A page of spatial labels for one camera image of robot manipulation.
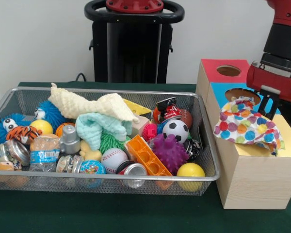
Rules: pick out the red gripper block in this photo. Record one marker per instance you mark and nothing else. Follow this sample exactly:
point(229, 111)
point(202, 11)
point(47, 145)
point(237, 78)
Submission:
point(269, 77)

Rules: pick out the dotted paper napkin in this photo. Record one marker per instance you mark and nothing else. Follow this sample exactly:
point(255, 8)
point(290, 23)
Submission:
point(247, 126)

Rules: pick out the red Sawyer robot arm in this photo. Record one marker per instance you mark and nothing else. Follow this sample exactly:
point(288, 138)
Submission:
point(283, 36)

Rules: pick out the wooden three-hole sorting box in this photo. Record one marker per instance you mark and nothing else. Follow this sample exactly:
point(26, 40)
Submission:
point(257, 182)

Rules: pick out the silver mesh bin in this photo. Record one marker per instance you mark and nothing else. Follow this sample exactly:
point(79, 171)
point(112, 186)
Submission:
point(14, 185)

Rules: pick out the brown toy football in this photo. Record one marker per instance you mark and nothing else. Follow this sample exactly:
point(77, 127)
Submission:
point(187, 119)

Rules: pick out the black and white soccer ball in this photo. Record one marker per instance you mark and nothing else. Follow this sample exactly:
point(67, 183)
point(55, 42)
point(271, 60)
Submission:
point(175, 131)

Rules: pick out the smooth yellow ball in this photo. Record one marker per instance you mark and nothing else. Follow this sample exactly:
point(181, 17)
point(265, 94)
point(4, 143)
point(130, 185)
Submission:
point(190, 171)

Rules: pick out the purple spiky ball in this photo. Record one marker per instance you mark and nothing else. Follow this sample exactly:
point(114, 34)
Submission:
point(171, 153)

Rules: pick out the orange plastic building block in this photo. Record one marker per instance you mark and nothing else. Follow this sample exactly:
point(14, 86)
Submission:
point(145, 155)

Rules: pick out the white baseball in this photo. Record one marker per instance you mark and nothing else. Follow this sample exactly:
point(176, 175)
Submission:
point(114, 160)

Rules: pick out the mint green cloth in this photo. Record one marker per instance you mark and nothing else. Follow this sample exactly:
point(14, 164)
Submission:
point(94, 128)

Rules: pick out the cream knitted cloth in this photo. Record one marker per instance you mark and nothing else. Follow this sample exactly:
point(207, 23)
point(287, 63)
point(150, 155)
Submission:
point(87, 104)

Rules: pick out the dark green tablecloth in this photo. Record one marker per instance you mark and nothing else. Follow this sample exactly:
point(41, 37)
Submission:
point(111, 213)

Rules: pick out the orange striped tiger plush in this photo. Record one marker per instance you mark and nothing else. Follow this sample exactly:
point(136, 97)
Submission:
point(24, 132)

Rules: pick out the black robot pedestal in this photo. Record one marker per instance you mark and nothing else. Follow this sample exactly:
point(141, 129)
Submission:
point(135, 48)

